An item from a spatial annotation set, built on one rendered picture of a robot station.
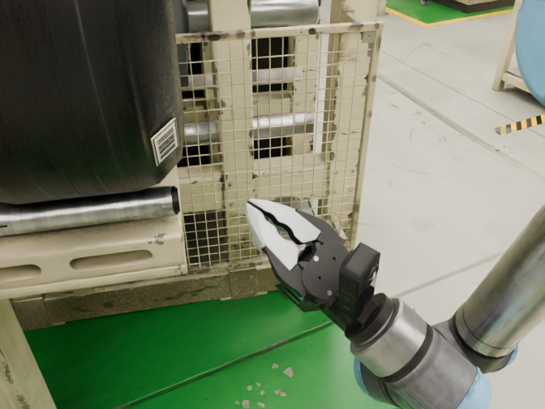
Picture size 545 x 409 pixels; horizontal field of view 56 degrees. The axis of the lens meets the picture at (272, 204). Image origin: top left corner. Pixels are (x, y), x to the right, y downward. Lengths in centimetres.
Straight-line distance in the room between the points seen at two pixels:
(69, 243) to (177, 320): 105
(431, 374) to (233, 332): 119
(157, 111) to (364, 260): 28
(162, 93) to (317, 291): 28
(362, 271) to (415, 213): 179
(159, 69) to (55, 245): 35
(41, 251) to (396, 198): 183
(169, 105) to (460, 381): 46
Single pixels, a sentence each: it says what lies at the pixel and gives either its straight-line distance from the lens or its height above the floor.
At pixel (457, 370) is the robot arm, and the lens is 66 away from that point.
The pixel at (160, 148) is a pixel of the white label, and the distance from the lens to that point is 63.
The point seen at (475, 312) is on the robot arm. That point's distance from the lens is 75.
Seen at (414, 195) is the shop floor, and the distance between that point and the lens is 243.
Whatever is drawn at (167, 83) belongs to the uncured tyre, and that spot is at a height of 113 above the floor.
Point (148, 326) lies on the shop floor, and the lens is 182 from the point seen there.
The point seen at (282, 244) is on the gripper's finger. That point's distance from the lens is 59.
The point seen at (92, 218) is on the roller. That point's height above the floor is 90.
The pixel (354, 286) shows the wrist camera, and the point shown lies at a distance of 54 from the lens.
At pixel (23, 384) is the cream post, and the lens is 126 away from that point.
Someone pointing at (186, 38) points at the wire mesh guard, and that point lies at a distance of 117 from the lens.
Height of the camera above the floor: 136
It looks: 36 degrees down
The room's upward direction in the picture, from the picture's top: straight up
